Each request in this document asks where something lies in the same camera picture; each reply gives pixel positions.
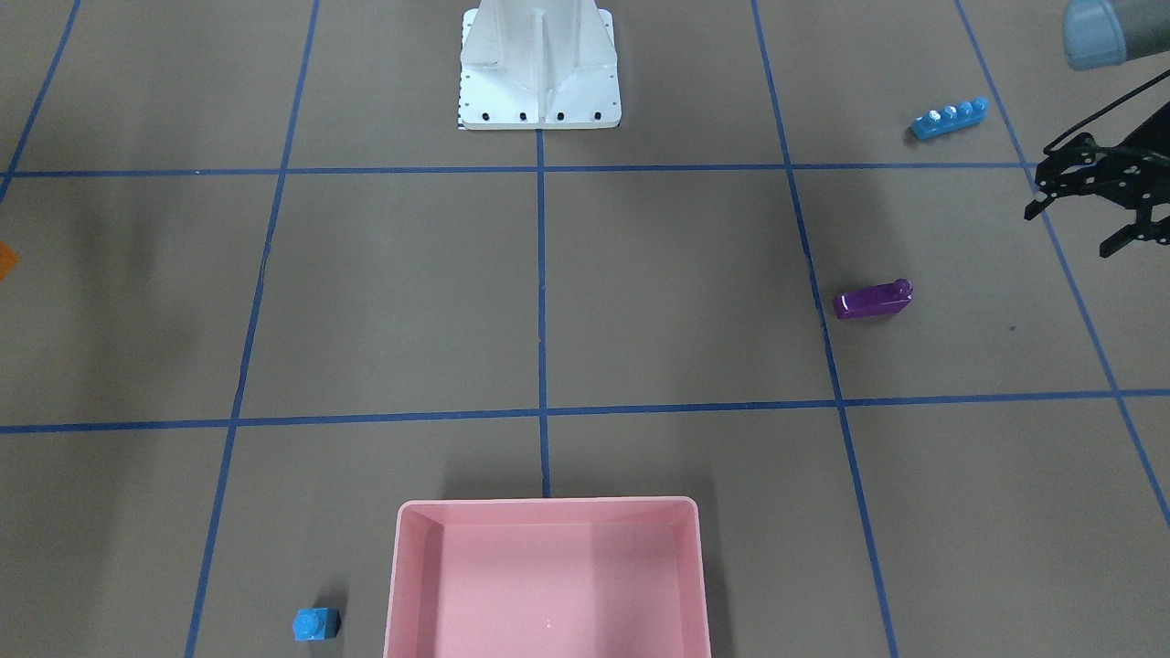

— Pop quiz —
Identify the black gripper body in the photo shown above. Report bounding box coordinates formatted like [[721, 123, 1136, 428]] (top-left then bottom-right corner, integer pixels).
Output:
[[1024, 133, 1169, 229]]

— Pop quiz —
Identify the long blue stud block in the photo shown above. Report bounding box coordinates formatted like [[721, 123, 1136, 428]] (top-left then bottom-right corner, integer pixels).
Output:
[[909, 97, 990, 140]]

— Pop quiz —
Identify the purple block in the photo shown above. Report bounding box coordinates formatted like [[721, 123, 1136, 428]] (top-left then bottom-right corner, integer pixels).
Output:
[[833, 279, 914, 321]]

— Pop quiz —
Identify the small blue block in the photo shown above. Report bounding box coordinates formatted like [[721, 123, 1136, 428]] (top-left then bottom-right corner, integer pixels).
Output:
[[293, 606, 340, 642]]

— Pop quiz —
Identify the orange block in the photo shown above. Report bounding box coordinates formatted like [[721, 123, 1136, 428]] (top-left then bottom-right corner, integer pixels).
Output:
[[0, 241, 18, 281]]

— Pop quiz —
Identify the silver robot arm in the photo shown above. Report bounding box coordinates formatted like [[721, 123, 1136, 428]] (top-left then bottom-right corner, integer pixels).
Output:
[[1024, 1, 1169, 259]]

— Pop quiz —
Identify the pink plastic box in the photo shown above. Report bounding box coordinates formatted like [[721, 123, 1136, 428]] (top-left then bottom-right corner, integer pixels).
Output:
[[383, 496, 713, 657]]

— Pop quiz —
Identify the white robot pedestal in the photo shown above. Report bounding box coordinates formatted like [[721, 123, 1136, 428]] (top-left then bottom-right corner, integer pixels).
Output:
[[457, 1, 622, 131]]

